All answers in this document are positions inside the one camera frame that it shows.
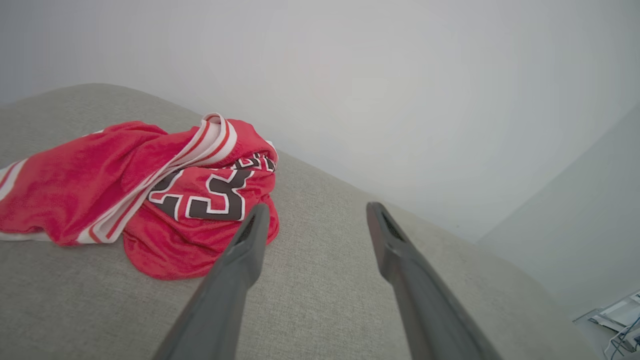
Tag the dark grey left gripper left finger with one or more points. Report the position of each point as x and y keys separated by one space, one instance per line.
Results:
x=225 y=290

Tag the red and white shorts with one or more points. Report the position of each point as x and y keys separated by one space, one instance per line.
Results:
x=75 y=190

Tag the grey fabric sofa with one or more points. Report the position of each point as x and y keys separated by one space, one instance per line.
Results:
x=325 y=310

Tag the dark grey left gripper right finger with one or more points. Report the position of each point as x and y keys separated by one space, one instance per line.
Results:
x=425 y=300

